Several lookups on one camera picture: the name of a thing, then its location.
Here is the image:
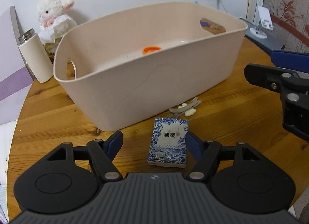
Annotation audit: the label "blue white tissue pack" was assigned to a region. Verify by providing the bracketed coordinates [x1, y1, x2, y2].
[147, 117, 188, 168]

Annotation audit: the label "white phone stand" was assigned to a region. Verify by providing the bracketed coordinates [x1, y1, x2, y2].
[249, 5, 273, 39]

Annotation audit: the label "beige hair clip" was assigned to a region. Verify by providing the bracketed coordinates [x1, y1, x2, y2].
[167, 97, 202, 118]

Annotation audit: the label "purple headboard panel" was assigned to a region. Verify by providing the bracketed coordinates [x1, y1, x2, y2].
[1, 6, 34, 124]

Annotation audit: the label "beige plastic storage basket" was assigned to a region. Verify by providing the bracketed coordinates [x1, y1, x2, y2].
[53, 2, 247, 132]

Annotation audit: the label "gold tissue box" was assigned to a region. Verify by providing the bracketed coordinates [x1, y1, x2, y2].
[43, 42, 59, 63]

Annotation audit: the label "white thermos bottle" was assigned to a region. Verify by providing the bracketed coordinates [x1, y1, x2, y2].
[18, 28, 53, 83]

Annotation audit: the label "white plush lamb toy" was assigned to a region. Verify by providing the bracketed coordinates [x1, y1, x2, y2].
[37, 0, 77, 44]

